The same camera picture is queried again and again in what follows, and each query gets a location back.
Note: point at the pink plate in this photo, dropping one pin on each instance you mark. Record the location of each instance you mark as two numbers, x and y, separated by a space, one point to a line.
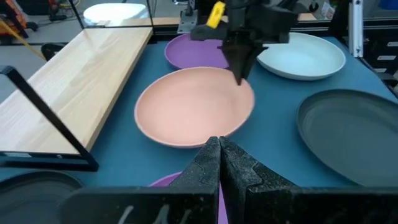
192 109

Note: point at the grey metal bracket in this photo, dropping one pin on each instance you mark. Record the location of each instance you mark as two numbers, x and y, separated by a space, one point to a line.
186 23

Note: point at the black drawer rack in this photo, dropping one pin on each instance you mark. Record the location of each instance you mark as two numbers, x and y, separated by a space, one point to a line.
379 46

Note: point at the wooden table side plank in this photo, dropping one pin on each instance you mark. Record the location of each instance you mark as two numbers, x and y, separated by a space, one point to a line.
140 21

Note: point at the orange black equipment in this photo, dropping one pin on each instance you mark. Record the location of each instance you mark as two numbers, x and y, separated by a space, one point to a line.
14 15

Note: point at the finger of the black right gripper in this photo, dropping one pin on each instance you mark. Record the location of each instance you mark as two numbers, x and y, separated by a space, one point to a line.
234 59
252 57

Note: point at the purple plate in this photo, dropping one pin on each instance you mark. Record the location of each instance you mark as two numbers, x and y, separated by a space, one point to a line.
192 51
168 180

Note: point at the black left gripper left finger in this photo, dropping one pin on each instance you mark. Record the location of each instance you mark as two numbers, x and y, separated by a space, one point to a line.
186 205

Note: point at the black metal table frame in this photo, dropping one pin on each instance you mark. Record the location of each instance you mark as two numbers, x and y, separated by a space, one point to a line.
311 26

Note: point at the yellow tape tag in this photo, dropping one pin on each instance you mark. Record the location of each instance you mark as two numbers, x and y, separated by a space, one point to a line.
216 14

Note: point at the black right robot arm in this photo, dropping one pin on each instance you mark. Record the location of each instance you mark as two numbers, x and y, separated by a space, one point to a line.
340 18

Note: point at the pale mint plate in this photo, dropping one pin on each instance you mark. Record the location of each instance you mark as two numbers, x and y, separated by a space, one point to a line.
304 57

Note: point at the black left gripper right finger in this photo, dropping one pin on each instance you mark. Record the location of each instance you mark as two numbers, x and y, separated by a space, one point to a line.
280 205

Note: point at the tablet with blue screen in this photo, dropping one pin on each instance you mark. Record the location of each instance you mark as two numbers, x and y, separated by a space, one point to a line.
388 3

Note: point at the dark grey plate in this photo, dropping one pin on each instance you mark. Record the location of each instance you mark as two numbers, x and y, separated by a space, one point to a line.
351 137
28 199

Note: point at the silver aluminium post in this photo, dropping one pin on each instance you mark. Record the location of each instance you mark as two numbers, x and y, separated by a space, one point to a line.
356 28

